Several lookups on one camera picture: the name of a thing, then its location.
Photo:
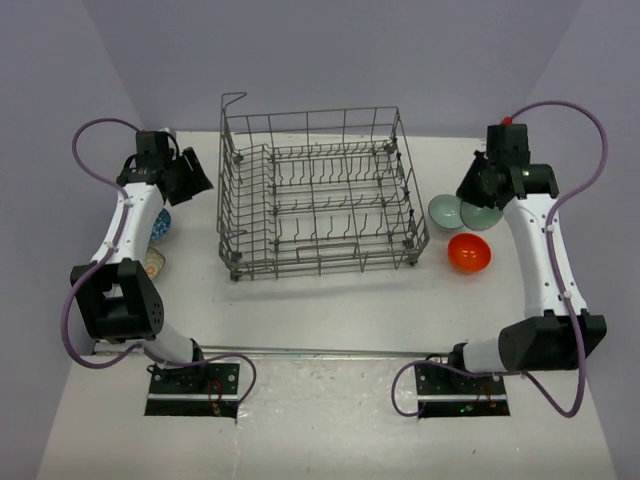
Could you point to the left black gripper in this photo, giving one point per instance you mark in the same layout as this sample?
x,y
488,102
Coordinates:
x,y
197,181

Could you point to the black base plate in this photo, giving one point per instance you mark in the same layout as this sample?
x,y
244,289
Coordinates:
x,y
205,391
445,394

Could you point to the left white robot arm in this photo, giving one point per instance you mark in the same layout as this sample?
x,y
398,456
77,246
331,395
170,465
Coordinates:
x,y
117,300

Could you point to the large pale green bowl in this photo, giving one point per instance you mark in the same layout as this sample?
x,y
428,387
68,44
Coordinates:
x,y
479,218

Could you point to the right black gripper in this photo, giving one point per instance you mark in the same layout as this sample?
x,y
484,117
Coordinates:
x,y
467,190

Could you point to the white bowl red pattern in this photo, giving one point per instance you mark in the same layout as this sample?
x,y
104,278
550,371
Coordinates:
x,y
161,226

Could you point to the orange bowl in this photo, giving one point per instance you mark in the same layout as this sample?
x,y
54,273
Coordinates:
x,y
469,253

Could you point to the small pale green bowl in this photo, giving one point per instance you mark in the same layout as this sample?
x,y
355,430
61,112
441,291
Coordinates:
x,y
444,211

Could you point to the grey wire dish rack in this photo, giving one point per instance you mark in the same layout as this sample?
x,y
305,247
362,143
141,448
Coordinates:
x,y
315,192

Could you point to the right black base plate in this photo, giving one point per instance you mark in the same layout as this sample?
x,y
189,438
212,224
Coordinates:
x,y
445,394

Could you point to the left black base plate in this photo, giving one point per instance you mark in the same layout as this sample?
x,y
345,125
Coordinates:
x,y
205,391

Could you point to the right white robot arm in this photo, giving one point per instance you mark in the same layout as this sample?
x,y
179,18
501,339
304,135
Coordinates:
x,y
558,330

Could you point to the silver table rail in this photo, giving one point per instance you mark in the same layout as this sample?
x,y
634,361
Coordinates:
x,y
283,352

